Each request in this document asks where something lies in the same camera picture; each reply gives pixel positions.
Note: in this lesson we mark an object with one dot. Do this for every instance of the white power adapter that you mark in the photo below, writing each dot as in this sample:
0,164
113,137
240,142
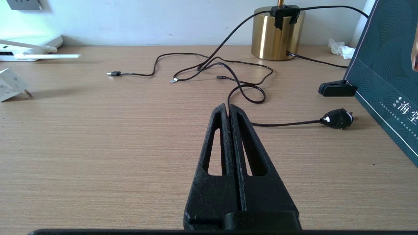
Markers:
9,83

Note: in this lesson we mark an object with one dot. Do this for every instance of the brass desk lamp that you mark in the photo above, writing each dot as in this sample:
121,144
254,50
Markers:
271,39

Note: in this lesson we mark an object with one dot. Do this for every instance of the white router with antennas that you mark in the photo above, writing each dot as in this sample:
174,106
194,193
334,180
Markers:
39,40

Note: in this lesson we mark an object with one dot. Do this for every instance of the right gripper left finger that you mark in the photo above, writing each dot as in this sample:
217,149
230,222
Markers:
199,199

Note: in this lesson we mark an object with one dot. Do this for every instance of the grey wall socket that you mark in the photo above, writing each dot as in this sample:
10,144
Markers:
24,4

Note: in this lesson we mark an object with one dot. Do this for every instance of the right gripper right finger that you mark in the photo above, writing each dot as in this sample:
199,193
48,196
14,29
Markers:
267,195

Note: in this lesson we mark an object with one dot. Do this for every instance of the crumpled white tissue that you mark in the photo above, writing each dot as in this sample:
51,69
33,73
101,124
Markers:
341,49

